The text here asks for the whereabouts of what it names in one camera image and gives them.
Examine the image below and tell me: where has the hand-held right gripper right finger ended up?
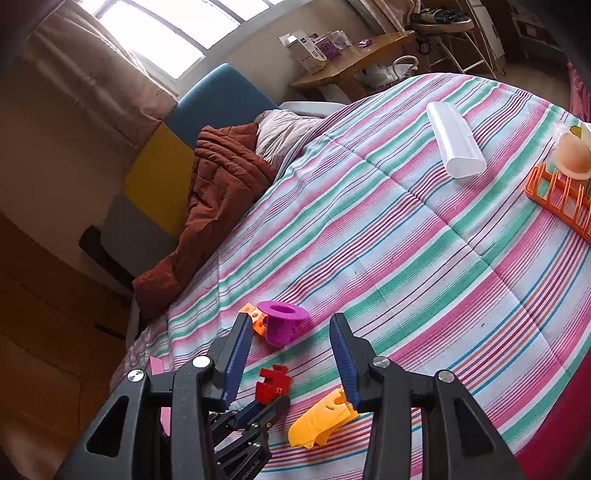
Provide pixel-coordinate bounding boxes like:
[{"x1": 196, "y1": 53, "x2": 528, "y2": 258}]
[{"x1": 329, "y1": 312, "x2": 525, "y2": 480}]

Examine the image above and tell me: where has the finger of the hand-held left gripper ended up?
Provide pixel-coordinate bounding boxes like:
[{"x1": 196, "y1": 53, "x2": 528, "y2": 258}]
[
  {"x1": 233, "y1": 401, "x2": 269, "y2": 430},
  {"x1": 256, "y1": 396, "x2": 291, "y2": 428}
]

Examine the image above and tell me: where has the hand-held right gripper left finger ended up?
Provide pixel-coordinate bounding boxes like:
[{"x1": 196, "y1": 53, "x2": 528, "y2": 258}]
[{"x1": 54, "y1": 313, "x2": 254, "y2": 480}]

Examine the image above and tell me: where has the red puzzle piece block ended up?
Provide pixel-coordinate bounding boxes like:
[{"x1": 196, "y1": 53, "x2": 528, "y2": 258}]
[{"x1": 255, "y1": 364, "x2": 291, "y2": 404}]

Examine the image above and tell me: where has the orange building block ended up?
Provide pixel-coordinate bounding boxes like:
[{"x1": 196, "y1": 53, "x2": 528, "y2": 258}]
[{"x1": 240, "y1": 303, "x2": 267, "y2": 337}]

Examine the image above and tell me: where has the yellow plastic toy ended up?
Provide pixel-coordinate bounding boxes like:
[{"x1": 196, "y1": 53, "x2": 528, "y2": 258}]
[{"x1": 287, "y1": 388, "x2": 361, "y2": 449}]

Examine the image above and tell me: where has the magenta toy cup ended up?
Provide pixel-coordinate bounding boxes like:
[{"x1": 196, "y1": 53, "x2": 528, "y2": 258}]
[{"x1": 256, "y1": 300, "x2": 311, "y2": 348}]

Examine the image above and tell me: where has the orange plastic rack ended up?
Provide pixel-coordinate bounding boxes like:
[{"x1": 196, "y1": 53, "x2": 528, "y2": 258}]
[{"x1": 525, "y1": 166, "x2": 591, "y2": 243}]

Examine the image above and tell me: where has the striped blanket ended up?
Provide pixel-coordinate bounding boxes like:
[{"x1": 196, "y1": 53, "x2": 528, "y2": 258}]
[{"x1": 111, "y1": 74, "x2": 591, "y2": 480}]

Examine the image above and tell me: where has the brown quilt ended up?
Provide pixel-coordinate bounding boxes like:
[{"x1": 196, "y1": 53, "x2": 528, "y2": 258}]
[{"x1": 133, "y1": 124, "x2": 278, "y2": 319}]

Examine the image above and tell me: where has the wooden cabinet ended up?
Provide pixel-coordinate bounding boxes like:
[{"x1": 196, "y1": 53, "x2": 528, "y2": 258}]
[{"x1": 0, "y1": 212, "x2": 134, "y2": 462}]

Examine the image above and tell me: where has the blue yellow padded headboard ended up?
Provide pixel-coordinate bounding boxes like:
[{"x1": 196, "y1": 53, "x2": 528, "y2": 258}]
[{"x1": 78, "y1": 63, "x2": 280, "y2": 296}]

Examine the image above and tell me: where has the pink bed sheet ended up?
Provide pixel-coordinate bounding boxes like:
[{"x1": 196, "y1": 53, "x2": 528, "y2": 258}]
[{"x1": 522, "y1": 351, "x2": 591, "y2": 480}]

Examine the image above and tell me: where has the pale pink pillow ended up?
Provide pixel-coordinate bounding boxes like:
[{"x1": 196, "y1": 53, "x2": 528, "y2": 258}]
[{"x1": 254, "y1": 109, "x2": 331, "y2": 169}]

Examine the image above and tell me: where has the white translucent plastic case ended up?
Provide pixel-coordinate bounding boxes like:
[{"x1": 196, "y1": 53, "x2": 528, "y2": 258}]
[{"x1": 426, "y1": 102, "x2": 487, "y2": 179}]

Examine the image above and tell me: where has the grey bedding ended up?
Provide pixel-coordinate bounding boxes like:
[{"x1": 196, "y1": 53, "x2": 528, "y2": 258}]
[{"x1": 279, "y1": 100, "x2": 347, "y2": 116}]

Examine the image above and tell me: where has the white bag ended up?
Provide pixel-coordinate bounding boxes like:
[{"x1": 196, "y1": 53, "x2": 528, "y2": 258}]
[{"x1": 358, "y1": 55, "x2": 419, "y2": 90}]

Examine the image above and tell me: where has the wooden desk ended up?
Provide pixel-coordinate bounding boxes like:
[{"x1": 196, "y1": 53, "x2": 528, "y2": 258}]
[{"x1": 290, "y1": 31, "x2": 416, "y2": 100}]

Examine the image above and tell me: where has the peach plastic cup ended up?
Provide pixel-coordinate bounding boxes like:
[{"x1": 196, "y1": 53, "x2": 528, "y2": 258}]
[{"x1": 553, "y1": 131, "x2": 591, "y2": 181}]

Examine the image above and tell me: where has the white cardboard box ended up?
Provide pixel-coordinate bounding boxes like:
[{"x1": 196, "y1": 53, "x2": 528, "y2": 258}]
[{"x1": 279, "y1": 32, "x2": 326, "y2": 73}]

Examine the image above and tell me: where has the purple patterned box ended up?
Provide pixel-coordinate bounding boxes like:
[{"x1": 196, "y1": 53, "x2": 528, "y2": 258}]
[{"x1": 313, "y1": 37, "x2": 340, "y2": 61}]

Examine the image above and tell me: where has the beige curtain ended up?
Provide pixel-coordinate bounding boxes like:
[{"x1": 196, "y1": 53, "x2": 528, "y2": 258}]
[
  {"x1": 18, "y1": 0, "x2": 178, "y2": 153},
  {"x1": 351, "y1": 0, "x2": 421, "y2": 33}
]

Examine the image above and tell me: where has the window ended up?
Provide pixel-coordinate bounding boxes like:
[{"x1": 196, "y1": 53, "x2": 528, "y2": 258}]
[{"x1": 78, "y1": 0, "x2": 287, "y2": 79}]

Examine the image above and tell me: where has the white stool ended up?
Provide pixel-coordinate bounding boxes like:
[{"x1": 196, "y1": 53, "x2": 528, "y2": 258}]
[{"x1": 410, "y1": 7, "x2": 497, "y2": 79}]

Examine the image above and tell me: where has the pink cloth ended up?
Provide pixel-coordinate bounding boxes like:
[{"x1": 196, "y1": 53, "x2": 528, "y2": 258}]
[{"x1": 567, "y1": 62, "x2": 591, "y2": 121}]

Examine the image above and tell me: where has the wooden shelf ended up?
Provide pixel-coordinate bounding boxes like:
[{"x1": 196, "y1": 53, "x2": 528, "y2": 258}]
[{"x1": 508, "y1": 0, "x2": 568, "y2": 61}]

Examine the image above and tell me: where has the black bed frame bar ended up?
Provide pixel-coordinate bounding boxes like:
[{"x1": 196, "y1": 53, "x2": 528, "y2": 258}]
[{"x1": 78, "y1": 225, "x2": 134, "y2": 296}]

